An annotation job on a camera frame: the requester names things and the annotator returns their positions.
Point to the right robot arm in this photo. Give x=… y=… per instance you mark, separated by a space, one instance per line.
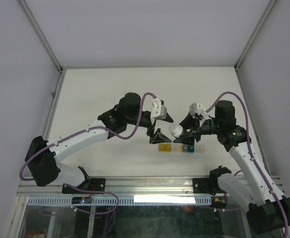
x=265 y=204

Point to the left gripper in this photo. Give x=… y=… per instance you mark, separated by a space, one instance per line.
x=158 y=138

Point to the white pill bottle blue label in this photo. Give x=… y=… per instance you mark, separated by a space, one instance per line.
x=176 y=130

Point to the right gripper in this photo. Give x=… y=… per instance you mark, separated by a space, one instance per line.
x=192 y=125

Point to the white slotted cable duct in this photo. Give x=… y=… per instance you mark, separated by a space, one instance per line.
x=136 y=200

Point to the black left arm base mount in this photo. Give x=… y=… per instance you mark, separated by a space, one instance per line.
x=92 y=184

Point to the weekly pill organizer strip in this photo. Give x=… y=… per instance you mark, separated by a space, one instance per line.
x=168 y=147

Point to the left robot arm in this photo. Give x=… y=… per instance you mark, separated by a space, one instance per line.
x=44 y=157

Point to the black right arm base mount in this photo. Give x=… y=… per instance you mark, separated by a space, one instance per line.
x=213 y=185

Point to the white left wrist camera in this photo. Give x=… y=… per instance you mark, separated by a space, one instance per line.
x=158 y=109

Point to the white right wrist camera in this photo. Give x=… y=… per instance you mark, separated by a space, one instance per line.
x=197 y=110

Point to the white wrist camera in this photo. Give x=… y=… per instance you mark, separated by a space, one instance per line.
x=158 y=109
x=197 y=110

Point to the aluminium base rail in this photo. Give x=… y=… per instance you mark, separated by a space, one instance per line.
x=123 y=186

